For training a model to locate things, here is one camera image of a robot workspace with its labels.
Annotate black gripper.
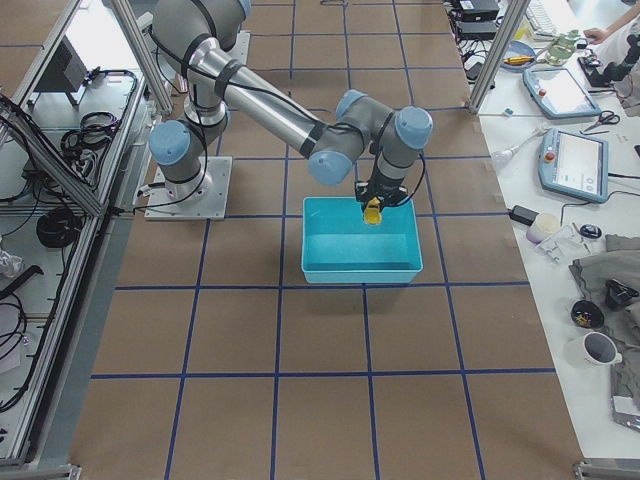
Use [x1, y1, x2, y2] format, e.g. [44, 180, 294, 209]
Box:
[354, 180, 406, 206]

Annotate yellow beetle toy car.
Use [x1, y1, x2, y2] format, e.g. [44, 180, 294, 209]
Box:
[363, 197, 382, 225]

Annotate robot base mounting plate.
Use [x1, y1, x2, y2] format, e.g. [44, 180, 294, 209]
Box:
[144, 156, 233, 221]

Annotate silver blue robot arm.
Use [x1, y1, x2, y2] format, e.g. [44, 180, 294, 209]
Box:
[150, 1, 433, 209]

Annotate turquoise plastic bin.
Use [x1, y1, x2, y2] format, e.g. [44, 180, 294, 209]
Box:
[301, 197, 423, 284]

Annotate black power adapter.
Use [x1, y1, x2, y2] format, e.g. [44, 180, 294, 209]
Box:
[508, 205, 539, 227]

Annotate orange screwdriver tool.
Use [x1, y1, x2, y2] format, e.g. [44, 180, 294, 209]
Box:
[502, 55, 535, 66]

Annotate lower teach pendant tablet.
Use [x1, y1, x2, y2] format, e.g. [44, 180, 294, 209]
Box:
[538, 128, 609, 204]

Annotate teach pendant tablet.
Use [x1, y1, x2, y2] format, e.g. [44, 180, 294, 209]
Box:
[522, 67, 601, 119]
[538, 128, 609, 204]

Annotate blue plate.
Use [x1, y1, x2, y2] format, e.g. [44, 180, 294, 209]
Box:
[500, 40, 536, 73]

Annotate upper teach pendant tablet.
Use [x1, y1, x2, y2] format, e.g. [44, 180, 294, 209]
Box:
[522, 67, 601, 119]

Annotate small black bowl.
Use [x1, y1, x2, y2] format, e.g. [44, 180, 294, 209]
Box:
[570, 300, 605, 329]

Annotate scissors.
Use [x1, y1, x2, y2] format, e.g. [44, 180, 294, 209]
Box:
[580, 110, 621, 135]

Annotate grey cloth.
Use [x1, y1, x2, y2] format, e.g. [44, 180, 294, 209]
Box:
[569, 235, 639, 406]

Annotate white mug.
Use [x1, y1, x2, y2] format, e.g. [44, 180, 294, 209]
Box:
[564, 332, 622, 369]

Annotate aluminium frame post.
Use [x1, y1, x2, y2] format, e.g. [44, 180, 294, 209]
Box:
[467, 0, 530, 114]

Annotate coiled black cables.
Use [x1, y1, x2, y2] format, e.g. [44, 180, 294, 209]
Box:
[37, 205, 84, 249]

